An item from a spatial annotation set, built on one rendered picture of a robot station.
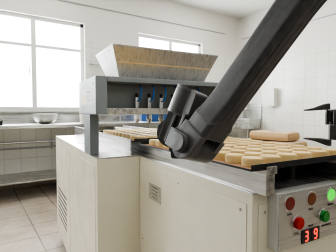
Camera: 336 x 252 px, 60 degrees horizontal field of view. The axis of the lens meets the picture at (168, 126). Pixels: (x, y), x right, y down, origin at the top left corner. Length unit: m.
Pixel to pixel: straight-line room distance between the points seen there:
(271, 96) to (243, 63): 5.25
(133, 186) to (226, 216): 0.60
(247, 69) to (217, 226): 0.50
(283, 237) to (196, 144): 0.38
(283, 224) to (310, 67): 4.85
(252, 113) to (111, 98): 4.99
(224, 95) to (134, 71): 0.90
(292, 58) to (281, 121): 1.13
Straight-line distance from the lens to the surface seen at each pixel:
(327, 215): 0.89
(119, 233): 1.36
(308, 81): 5.51
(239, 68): 0.50
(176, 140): 0.52
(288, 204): 0.77
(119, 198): 1.31
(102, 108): 1.23
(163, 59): 1.41
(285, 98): 5.72
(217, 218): 0.85
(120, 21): 5.02
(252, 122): 5.81
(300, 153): 0.85
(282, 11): 0.50
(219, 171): 0.83
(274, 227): 0.77
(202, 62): 1.52
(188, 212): 0.98
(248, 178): 0.74
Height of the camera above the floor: 1.03
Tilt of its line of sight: 3 degrees down
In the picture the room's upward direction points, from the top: straight up
